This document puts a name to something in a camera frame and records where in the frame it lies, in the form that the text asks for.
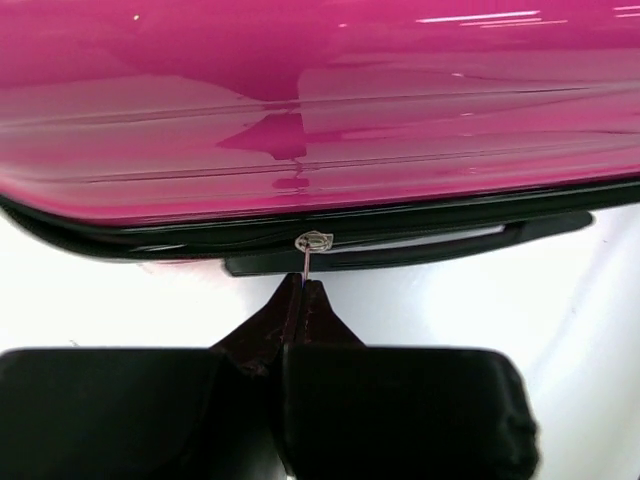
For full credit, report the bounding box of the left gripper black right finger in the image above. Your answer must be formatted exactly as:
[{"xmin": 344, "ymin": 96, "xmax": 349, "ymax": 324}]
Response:
[{"xmin": 282, "ymin": 281, "xmax": 539, "ymax": 479}]

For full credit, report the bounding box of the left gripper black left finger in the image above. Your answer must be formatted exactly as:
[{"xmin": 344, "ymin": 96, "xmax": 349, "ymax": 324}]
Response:
[{"xmin": 1, "ymin": 274, "xmax": 303, "ymax": 479}]

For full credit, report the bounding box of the pink hard-shell suitcase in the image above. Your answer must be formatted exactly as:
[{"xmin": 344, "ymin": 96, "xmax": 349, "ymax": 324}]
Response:
[{"xmin": 1, "ymin": 1, "xmax": 639, "ymax": 275}]

